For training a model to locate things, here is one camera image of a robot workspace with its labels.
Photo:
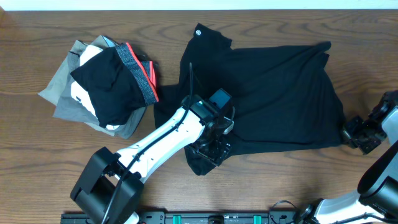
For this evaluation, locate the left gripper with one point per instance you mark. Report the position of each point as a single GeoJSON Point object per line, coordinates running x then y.
{"type": "Point", "coordinates": [211, 152]}

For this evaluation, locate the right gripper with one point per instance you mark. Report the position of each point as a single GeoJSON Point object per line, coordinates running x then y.
{"type": "Point", "coordinates": [347, 131]}

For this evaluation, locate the black t-shirt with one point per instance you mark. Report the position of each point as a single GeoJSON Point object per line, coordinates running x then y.
{"type": "Point", "coordinates": [283, 98]}

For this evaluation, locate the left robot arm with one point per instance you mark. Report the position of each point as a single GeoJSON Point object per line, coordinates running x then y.
{"type": "Point", "coordinates": [109, 188]}

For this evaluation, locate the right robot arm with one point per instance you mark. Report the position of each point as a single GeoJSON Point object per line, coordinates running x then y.
{"type": "Point", "coordinates": [375, 199]}

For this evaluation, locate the black shorts with red waistband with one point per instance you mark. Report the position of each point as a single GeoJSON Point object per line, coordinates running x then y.
{"type": "Point", "coordinates": [117, 83]}

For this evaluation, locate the grey folded garment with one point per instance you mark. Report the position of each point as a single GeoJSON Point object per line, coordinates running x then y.
{"type": "Point", "coordinates": [58, 92]}

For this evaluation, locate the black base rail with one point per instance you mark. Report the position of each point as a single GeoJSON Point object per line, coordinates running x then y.
{"type": "Point", "coordinates": [272, 217]}

